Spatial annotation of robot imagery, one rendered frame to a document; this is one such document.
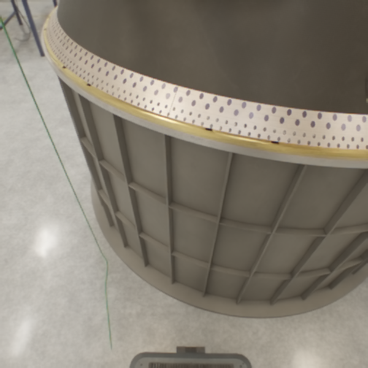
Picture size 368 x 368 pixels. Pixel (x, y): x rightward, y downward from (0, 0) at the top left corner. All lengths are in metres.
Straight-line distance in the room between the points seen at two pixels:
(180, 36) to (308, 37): 0.30
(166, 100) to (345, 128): 0.45
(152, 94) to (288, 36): 0.36
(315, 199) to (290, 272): 0.55
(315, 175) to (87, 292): 1.40
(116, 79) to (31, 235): 1.47
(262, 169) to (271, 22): 0.37
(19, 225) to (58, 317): 0.75
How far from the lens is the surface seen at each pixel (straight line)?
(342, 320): 1.89
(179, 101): 0.75
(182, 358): 1.36
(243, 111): 0.71
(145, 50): 0.82
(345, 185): 0.91
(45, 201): 2.26
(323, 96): 0.75
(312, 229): 1.07
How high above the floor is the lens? 1.60
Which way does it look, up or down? 49 degrees down
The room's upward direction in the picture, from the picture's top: 1 degrees clockwise
